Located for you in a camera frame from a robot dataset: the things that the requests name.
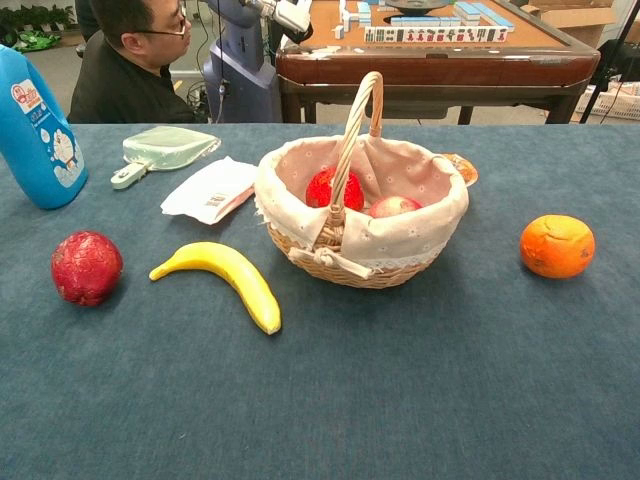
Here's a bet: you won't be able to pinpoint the blue table cloth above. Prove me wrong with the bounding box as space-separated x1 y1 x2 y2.
0 122 640 480

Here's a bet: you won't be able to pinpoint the man in black shirt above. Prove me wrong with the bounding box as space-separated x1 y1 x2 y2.
67 0 197 125

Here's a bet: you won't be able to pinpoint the white plastic packet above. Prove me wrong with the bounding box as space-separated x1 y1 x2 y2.
160 155 259 226

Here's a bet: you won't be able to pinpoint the orange snack packet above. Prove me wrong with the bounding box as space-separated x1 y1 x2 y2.
442 152 480 188

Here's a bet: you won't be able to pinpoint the wicker basket with cloth liner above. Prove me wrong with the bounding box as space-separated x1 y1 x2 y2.
253 70 471 290

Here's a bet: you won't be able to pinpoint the pale red apple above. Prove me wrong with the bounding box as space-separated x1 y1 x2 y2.
368 195 424 219

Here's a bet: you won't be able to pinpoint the green potted plants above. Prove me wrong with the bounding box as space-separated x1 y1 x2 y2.
0 3 76 53

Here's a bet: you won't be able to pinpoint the blue detergent bottle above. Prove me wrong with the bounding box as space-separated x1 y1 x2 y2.
0 43 90 211

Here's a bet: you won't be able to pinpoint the cardboard box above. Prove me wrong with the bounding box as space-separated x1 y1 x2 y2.
519 0 640 49

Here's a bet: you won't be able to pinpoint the bright red strawberry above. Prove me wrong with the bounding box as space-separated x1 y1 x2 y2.
305 167 366 212

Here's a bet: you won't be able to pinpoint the blue white background robot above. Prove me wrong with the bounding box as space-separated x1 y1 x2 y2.
201 0 314 124

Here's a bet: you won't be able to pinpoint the black tripod stand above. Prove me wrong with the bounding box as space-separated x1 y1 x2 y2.
579 0 640 125

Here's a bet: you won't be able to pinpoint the white plastic crate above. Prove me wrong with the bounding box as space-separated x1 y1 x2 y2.
574 82 640 122

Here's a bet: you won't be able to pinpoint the brown mahjong table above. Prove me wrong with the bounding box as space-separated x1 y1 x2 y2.
275 0 602 125

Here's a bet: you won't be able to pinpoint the dark red apple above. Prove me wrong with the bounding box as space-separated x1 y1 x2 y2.
50 230 125 307

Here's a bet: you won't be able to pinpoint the orange fruit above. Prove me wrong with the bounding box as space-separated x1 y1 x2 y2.
519 214 597 280

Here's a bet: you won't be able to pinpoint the yellow banana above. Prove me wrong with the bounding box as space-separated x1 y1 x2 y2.
148 241 283 336

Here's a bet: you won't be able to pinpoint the row of mahjong tiles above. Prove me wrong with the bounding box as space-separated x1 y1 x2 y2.
363 25 510 44

